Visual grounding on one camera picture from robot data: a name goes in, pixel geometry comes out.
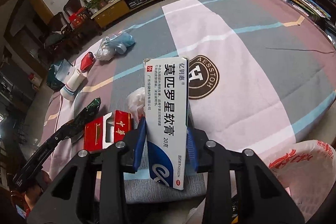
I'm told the red cigarette carton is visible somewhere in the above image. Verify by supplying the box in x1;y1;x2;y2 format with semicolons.
84;110;134;152

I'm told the white ointment box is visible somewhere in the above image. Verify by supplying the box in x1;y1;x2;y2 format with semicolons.
144;57;189;190

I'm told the white trash basket with bag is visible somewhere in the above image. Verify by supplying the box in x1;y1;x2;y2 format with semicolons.
264;140;335;222

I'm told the person's left hand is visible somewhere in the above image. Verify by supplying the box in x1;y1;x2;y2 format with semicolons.
25;172;52;210

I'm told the dark green crumpled bag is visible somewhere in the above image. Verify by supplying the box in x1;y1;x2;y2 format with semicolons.
70;97;101;144

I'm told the white plastic bag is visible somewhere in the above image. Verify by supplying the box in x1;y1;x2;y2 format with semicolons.
126;87;145;123

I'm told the white paper cup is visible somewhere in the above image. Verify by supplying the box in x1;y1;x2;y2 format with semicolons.
60;69;86;101

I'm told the teal gift bag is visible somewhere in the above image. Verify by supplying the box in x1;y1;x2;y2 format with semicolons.
46;59;75;92

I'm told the blue face mask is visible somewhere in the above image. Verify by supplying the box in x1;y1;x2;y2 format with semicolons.
105;32;135;55

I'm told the pink grey patchwork tablecloth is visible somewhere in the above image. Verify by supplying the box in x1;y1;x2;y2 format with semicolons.
40;0;336;201

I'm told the red gift box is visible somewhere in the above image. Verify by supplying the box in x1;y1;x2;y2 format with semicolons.
69;7;89;29

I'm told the dark wooden chair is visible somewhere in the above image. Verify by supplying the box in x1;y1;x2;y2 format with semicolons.
63;0;83;17

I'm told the potted green plant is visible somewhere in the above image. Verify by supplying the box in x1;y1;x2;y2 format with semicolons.
86;0;109;10

